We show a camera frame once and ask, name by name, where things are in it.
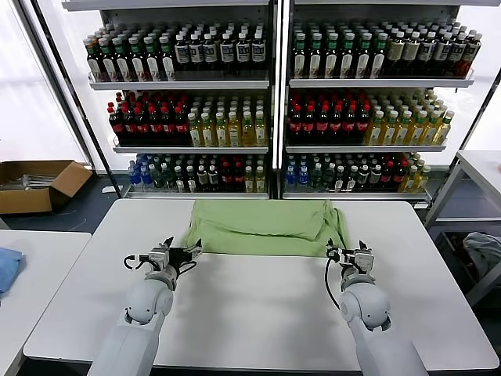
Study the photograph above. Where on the dark bottle beige label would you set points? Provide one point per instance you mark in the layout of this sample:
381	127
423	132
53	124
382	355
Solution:
411	51
395	51

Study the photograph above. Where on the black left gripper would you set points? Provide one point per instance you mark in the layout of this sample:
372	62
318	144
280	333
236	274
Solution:
180	258

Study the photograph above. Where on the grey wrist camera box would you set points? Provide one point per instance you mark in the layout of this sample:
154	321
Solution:
158	256
364	261

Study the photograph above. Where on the crumpled grey-blue cloth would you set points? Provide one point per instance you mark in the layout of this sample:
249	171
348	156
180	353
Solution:
483	250

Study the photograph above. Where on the open brown cardboard box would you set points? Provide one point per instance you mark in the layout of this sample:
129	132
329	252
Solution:
23	201

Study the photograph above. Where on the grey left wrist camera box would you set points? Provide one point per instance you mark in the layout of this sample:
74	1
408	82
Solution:
158	256

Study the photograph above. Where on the grey parts bundle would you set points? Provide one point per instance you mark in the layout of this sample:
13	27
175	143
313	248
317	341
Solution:
35	182

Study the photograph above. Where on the blue sports drink bottle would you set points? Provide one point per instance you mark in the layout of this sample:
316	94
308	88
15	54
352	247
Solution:
135	176
146	176
290	176
303	176

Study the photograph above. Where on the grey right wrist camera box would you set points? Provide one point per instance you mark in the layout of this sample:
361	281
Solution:
364	261

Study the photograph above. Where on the dark bottle blue-white label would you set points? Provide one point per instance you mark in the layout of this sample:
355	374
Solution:
258	53
195	53
442	51
426	51
242	53
210	53
456	53
471	53
227	53
181	53

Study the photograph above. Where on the cola bottle red cap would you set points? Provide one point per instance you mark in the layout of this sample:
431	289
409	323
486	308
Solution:
309	126
156	126
336	126
350	126
399	176
168	126
295	126
115	125
323	126
141	126
128	125
364	126
227	178
238	178
181	126
387	176

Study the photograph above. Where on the dark green drink bottle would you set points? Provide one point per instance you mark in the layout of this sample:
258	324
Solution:
157	178
316	178
328	178
168	178

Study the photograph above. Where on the small dark bottle white cap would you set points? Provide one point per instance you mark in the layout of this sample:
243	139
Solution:
191	181
202	180
375	177
339	180
213	180
364	178
179	181
352	180

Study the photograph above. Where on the green polo shirt red print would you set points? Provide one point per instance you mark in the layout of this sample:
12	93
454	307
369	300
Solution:
254	227

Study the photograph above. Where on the yellow tea bottle green label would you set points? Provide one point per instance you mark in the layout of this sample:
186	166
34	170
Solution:
443	131
410	180
234	133
247	133
430	133
260	181
221	133
389	133
422	179
403	133
208	133
375	133
249	181
261	133
195	133
417	133

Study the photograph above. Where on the white table grey metal frame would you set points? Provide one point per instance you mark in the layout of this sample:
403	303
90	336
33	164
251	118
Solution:
481	164

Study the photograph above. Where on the folded blue cloth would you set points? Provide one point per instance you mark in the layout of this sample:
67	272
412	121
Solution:
9	270

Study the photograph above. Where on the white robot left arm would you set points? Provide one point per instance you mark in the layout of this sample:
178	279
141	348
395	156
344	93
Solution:
145	305

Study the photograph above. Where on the white side table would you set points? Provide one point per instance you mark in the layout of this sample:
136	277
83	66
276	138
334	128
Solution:
39	313

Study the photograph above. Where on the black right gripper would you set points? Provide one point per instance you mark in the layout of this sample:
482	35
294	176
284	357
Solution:
346	259

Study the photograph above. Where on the dark tea bottle green cap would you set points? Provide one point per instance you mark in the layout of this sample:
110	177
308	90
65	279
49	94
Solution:
364	58
300	58
94	62
106	62
152	62
378	58
136	62
120	62
348	58
167	62
315	58
332	58

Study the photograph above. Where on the black window frame post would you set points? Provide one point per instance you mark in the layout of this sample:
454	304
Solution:
83	105

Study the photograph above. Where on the white paper scrap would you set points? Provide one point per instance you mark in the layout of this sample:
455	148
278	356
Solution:
108	189

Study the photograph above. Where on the grey metal shelf unit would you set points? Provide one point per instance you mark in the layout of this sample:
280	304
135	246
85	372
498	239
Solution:
285	117
272	117

